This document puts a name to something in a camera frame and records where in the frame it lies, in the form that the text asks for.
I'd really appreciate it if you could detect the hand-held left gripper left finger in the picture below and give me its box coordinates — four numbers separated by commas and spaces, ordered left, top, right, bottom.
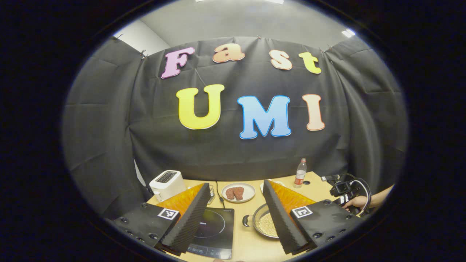
112, 183, 212, 255

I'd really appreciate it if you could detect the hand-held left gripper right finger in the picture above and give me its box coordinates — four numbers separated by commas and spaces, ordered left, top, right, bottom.
262, 179, 364, 255

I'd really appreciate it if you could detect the steel pot with black handles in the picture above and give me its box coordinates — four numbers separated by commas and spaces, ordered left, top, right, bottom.
242, 203, 281, 239

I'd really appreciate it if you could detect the black induction cooktop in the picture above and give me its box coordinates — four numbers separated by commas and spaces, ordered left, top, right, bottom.
186, 206, 235, 260

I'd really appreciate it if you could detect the pile of yellow soybeans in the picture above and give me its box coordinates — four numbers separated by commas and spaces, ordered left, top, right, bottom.
262, 213, 280, 235

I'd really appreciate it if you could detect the white divided dish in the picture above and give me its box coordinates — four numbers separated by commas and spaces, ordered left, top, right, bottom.
260, 180, 287, 194

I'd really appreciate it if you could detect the clear plastic water bottle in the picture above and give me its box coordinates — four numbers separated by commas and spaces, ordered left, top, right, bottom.
294, 158, 308, 188

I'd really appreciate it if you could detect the white toaster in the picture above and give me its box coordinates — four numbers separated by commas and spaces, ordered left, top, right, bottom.
149, 170, 183, 203

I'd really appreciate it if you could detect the round white plate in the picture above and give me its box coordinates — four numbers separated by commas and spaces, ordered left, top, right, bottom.
221, 182, 256, 203

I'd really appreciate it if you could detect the black backdrop cloth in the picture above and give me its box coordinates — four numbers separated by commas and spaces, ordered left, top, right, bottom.
61, 35, 409, 219

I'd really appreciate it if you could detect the large ceiling light panel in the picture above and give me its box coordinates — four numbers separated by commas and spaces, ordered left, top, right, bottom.
196, 0, 285, 4

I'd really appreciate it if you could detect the black power cable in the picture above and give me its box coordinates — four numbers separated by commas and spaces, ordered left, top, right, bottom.
215, 180, 226, 209

